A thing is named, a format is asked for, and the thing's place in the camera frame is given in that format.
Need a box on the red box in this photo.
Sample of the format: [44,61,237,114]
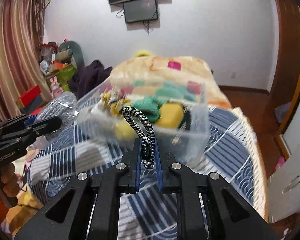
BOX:
[16,85,44,114]

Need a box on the striped red curtain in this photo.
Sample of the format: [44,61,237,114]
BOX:
[0,0,51,120]

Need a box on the wall socket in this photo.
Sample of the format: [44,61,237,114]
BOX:
[230,72,236,79]

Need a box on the left hand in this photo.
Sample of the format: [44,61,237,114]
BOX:
[1,163,20,208]

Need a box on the colourful patterned scarf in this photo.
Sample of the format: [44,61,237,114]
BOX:
[101,88,131,117]

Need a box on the green knitted glove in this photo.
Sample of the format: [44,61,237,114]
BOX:
[131,96,164,123]

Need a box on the pink rabbit toy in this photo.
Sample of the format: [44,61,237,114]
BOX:
[50,76,64,99]

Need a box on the yellow sponge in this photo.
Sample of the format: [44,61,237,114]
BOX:
[155,103,184,129]

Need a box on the small wall monitor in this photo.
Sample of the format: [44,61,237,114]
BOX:
[123,0,158,24]

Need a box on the black white braided cord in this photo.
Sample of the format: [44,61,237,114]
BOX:
[122,106,156,170]

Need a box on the clear plastic storage box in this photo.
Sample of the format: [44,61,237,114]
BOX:
[77,79,209,164]

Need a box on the yellow fuzzy ball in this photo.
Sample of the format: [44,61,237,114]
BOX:
[114,120,137,141]

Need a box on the grey plush toy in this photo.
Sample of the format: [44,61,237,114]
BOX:
[56,41,85,69]

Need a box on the green cardboard box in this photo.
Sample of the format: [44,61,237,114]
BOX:
[45,64,77,91]

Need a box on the colourful fleece blanket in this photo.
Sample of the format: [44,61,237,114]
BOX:
[109,56,232,109]

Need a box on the brown wooden door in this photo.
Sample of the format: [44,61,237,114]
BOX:
[270,0,300,136]

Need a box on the dark purple garment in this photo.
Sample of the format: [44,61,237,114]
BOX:
[77,60,113,99]

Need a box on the grey item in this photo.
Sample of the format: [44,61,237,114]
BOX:
[34,91,79,141]

